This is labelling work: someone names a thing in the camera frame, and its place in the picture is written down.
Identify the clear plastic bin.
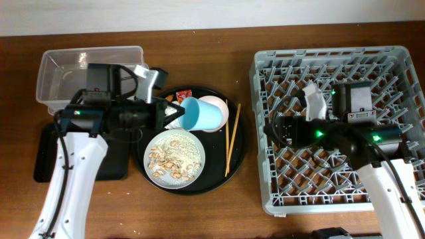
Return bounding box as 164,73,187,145
36,46,148,115

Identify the blue plastic cup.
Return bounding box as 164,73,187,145
178,97,222,131

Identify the grey dishwasher rack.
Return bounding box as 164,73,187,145
249,46,424,217

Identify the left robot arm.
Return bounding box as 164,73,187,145
31,63,185,238

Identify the grey plate with food scraps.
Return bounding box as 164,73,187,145
142,129,206,189

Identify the black rectangular tray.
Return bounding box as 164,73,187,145
33,123,130,183

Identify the wooden chopstick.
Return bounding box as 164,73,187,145
224,118,230,177
225,104,241,177

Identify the black round tray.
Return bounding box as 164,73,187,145
131,86,248,196

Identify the crumpled white napkin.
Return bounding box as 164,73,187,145
165,106,181,129

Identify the red snack wrapper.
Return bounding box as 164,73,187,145
176,90,193,104

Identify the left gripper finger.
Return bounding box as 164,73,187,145
165,101,185,116
165,119,182,129

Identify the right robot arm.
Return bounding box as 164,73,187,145
264,82,424,238

